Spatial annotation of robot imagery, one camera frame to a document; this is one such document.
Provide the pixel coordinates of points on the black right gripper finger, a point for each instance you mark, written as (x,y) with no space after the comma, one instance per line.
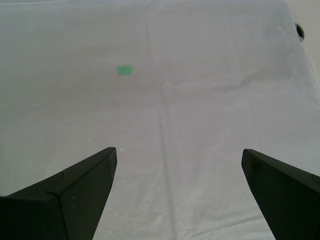
(287,195)
(62,205)

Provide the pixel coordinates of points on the small green tape mark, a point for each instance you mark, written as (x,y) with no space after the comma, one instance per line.
(124,70)

